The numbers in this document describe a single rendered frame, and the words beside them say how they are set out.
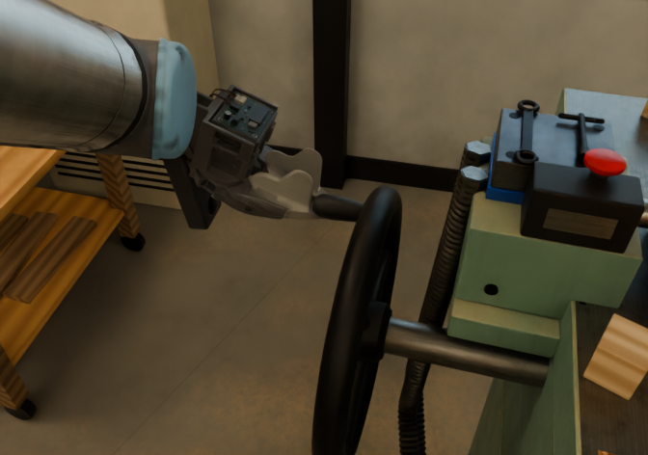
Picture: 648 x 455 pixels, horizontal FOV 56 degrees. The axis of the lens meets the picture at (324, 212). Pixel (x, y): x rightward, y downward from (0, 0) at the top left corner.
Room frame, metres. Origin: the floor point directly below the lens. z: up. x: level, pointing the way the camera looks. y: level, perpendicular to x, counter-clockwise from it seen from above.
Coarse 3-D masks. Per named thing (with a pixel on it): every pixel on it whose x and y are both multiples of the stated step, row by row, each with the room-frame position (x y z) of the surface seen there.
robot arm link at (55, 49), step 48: (0, 0) 0.26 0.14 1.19; (48, 0) 0.33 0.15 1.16; (0, 48) 0.25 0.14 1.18; (48, 48) 0.28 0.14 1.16; (96, 48) 0.33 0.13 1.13; (144, 48) 0.40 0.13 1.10; (0, 96) 0.24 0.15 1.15; (48, 96) 0.27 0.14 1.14; (96, 96) 0.31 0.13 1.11; (144, 96) 0.36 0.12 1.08; (192, 96) 0.42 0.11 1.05; (48, 144) 0.30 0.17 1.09; (96, 144) 0.33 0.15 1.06; (144, 144) 0.37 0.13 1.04
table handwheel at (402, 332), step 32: (384, 192) 0.43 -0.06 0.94; (384, 224) 0.38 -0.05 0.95; (352, 256) 0.34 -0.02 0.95; (384, 256) 0.47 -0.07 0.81; (352, 288) 0.31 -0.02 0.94; (384, 288) 0.47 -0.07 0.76; (352, 320) 0.29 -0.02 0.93; (384, 320) 0.36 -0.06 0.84; (352, 352) 0.28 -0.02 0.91; (384, 352) 0.35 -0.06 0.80; (416, 352) 0.34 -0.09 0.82; (448, 352) 0.34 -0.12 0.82; (480, 352) 0.33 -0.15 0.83; (512, 352) 0.33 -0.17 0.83; (320, 384) 0.26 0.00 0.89; (352, 384) 0.26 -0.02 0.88; (544, 384) 0.31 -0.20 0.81; (320, 416) 0.25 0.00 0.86; (352, 416) 0.32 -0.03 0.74; (320, 448) 0.24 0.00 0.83; (352, 448) 0.30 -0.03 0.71
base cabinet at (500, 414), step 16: (496, 384) 0.49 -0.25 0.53; (512, 384) 0.42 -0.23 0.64; (496, 400) 0.46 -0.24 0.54; (512, 400) 0.39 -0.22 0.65; (480, 416) 0.53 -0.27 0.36; (496, 416) 0.43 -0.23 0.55; (512, 416) 0.37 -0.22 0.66; (480, 432) 0.49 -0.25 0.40; (496, 432) 0.40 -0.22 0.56; (512, 432) 0.34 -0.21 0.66; (480, 448) 0.45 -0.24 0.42; (496, 448) 0.37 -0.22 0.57; (512, 448) 0.32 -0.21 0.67
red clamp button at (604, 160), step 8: (592, 152) 0.38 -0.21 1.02; (600, 152) 0.38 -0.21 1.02; (608, 152) 0.38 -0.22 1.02; (616, 152) 0.38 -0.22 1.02; (584, 160) 0.37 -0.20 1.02; (592, 160) 0.37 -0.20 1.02; (600, 160) 0.37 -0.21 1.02; (608, 160) 0.37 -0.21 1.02; (616, 160) 0.37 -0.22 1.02; (624, 160) 0.37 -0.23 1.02; (592, 168) 0.36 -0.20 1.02; (600, 168) 0.36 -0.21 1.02; (608, 168) 0.36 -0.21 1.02; (616, 168) 0.36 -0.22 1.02; (624, 168) 0.36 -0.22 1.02
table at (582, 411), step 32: (576, 96) 0.67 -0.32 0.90; (608, 96) 0.67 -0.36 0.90; (640, 128) 0.59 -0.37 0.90; (640, 160) 0.53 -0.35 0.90; (640, 288) 0.35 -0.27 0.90; (448, 320) 0.35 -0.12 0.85; (480, 320) 0.34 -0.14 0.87; (512, 320) 0.34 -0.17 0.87; (544, 320) 0.34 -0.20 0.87; (576, 320) 0.31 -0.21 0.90; (608, 320) 0.31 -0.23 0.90; (640, 320) 0.31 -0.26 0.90; (544, 352) 0.32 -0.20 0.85; (576, 352) 0.28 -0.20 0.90; (576, 384) 0.25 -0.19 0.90; (640, 384) 0.25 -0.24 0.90; (576, 416) 0.23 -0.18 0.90; (608, 416) 0.23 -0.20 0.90; (640, 416) 0.23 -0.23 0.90; (576, 448) 0.20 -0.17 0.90; (608, 448) 0.20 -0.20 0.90; (640, 448) 0.20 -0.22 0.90
